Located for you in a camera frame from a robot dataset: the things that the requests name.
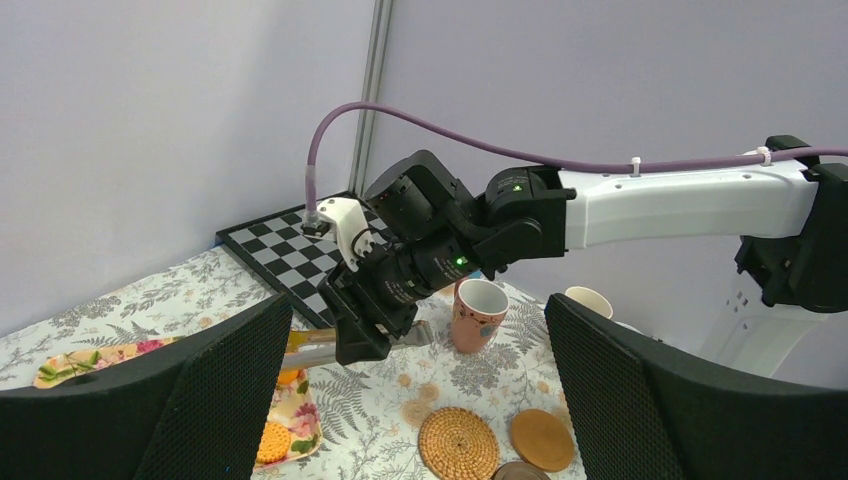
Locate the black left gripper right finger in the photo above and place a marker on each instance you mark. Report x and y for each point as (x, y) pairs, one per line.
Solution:
(642, 409)

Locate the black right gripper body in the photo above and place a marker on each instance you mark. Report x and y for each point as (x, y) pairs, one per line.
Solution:
(425, 226)

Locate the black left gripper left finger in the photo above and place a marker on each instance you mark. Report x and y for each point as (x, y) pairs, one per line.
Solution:
(193, 409)

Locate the metal tongs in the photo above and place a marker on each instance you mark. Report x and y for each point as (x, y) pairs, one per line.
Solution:
(313, 348)

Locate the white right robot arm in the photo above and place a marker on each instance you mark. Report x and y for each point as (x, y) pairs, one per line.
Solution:
(786, 201)

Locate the round waffle biscuit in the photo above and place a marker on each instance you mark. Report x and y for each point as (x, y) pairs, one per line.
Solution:
(274, 444)

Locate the orange star cookie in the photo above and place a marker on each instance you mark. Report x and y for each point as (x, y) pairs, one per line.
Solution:
(286, 377)

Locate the floral serving tray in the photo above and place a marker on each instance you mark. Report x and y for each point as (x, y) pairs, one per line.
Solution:
(291, 406)

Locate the light brown wooden coaster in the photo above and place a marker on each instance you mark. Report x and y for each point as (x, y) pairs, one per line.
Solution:
(542, 440)

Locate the yellow mug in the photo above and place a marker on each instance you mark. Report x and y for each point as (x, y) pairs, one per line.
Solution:
(591, 299)

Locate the black grey chessboard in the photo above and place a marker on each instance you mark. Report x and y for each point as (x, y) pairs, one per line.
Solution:
(274, 248)

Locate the dark brown wooden coaster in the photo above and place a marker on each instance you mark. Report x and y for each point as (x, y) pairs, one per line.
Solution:
(519, 470)

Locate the floral tablecloth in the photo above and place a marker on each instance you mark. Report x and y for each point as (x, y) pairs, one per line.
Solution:
(370, 413)

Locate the woven rattan coaster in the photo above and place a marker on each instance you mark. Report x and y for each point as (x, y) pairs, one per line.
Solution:
(457, 444)

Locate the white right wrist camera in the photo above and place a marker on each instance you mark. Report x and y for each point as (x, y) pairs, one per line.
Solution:
(342, 221)

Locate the aluminium corner post right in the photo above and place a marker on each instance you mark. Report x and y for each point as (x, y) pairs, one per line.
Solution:
(381, 22)

